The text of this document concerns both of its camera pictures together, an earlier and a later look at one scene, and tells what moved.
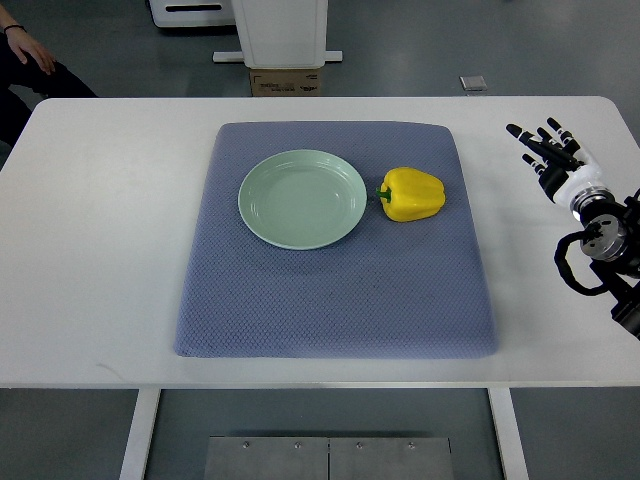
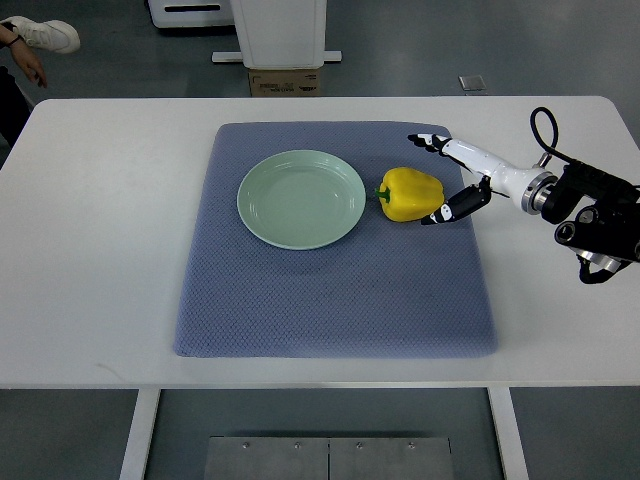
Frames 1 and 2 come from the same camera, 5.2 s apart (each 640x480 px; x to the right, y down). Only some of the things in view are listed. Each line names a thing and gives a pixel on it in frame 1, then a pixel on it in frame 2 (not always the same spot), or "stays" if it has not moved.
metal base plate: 328,458 stays
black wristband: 14,25 -> 19,37
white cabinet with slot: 175,13 stays
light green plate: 302,199 stays
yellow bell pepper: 408,194 stays
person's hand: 19,39 -> 29,62
